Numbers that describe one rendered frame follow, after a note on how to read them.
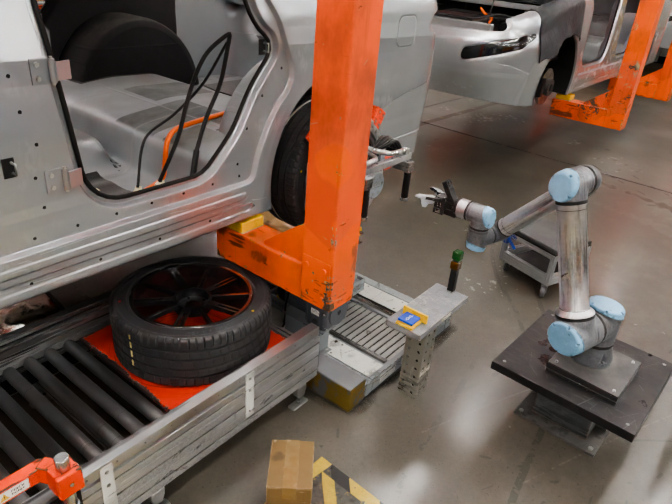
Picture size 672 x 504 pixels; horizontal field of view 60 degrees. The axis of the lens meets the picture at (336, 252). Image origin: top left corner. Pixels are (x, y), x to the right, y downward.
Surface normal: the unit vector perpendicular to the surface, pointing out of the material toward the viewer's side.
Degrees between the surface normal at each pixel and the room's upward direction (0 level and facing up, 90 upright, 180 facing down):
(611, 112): 90
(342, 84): 90
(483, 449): 0
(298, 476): 0
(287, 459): 0
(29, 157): 89
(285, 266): 90
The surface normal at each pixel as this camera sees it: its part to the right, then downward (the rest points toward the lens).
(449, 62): -0.53, 0.35
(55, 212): 0.77, 0.37
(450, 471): 0.07, -0.88
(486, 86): -0.20, 0.69
